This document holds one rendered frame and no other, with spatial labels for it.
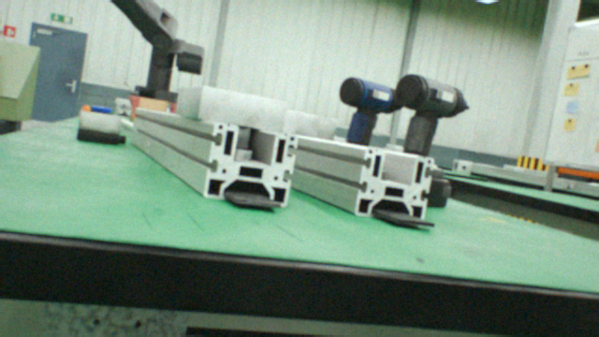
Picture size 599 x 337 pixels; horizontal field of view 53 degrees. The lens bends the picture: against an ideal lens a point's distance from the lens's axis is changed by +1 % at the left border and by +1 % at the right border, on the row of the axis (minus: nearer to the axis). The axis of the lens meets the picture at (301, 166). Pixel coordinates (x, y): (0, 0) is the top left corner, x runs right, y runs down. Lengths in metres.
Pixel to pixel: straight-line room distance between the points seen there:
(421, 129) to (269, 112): 0.36
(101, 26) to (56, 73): 1.25
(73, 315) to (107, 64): 12.04
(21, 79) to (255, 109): 1.03
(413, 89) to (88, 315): 0.67
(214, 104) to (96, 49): 11.82
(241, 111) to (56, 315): 0.35
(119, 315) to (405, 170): 0.42
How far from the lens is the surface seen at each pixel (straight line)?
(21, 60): 1.75
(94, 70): 12.51
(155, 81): 1.48
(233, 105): 0.74
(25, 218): 0.45
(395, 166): 0.81
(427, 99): 1.01
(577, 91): 4.60
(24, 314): 0.52
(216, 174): 0.67
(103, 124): 1.29
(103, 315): 0.51
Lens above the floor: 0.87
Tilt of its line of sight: 3 degrees down
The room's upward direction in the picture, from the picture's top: 10 degrees clockwise
